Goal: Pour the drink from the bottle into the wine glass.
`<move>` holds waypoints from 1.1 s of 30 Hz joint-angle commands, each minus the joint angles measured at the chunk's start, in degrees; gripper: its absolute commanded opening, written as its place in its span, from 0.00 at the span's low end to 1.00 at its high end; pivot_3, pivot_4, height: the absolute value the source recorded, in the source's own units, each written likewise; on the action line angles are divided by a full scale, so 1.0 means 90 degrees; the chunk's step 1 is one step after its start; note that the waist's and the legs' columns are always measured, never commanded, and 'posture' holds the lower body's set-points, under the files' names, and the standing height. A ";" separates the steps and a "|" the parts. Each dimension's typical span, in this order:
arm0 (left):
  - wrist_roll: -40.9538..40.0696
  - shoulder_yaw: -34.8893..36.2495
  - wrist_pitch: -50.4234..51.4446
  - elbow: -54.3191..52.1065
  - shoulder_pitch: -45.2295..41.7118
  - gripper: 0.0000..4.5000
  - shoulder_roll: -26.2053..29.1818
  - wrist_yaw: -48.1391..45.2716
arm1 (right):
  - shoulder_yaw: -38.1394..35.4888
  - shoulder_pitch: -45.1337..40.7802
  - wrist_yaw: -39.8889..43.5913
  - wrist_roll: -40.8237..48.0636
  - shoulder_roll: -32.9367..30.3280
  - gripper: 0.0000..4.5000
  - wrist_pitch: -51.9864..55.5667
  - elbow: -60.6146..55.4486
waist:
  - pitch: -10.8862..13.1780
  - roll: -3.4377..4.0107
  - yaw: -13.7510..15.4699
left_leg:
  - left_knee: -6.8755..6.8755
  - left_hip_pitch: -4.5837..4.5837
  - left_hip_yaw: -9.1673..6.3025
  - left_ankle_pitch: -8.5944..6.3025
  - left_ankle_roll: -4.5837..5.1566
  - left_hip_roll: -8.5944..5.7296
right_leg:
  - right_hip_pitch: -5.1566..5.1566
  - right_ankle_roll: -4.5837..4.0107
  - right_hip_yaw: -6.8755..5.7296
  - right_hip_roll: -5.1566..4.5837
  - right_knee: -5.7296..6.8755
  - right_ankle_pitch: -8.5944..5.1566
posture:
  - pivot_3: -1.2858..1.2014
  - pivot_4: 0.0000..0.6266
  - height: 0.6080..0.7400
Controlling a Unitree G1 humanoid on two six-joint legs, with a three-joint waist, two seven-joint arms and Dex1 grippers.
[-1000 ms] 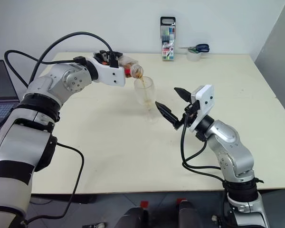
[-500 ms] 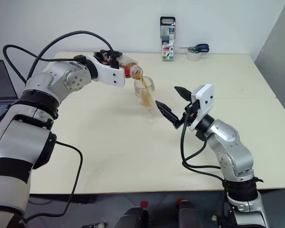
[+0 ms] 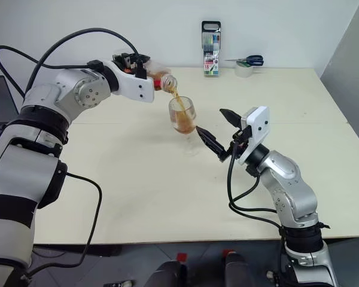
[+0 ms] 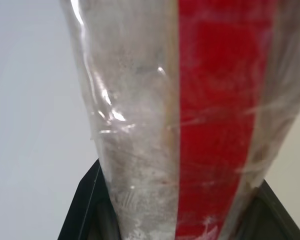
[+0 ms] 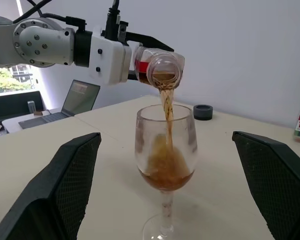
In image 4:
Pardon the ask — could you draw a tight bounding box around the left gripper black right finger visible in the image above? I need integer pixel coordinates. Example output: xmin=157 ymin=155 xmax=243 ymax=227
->
xmin=236 ymin=178 xmax=300 ymax=240

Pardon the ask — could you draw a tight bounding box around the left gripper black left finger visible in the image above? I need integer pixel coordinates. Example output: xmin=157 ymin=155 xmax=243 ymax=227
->
xmin=57 ymin=158 xmax=123 ymax=240

